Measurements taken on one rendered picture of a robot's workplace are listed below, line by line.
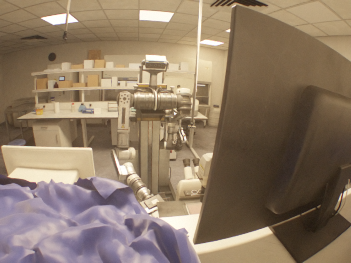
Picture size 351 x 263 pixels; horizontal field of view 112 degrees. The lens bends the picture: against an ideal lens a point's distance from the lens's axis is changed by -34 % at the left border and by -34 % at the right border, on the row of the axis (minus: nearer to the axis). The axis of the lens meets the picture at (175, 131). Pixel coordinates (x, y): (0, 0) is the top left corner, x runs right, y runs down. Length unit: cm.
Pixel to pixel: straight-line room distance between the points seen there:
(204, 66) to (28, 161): 539
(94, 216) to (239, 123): 26
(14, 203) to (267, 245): 54
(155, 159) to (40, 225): 165
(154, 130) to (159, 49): 457
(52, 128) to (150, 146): 223
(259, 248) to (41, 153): 77
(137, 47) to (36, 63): 366
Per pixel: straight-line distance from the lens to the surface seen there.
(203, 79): 564
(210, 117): 606
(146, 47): 603
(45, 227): 25
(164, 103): 134
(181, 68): 364
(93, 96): 551
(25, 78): 733
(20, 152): 82
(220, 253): 43
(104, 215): 31
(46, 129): 360
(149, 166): 186
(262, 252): 46
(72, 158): 69
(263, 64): 25
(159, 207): 97
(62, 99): 560
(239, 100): 23
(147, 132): 171
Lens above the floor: 160
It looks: 18 degrees down
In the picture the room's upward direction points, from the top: 4 degrees clockwise
